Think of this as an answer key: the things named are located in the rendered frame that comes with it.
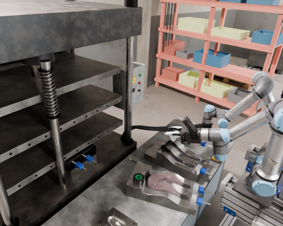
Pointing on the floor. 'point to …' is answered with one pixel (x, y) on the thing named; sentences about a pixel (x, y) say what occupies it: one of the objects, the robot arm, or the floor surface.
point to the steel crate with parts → (254, 60)
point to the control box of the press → (138, 74)
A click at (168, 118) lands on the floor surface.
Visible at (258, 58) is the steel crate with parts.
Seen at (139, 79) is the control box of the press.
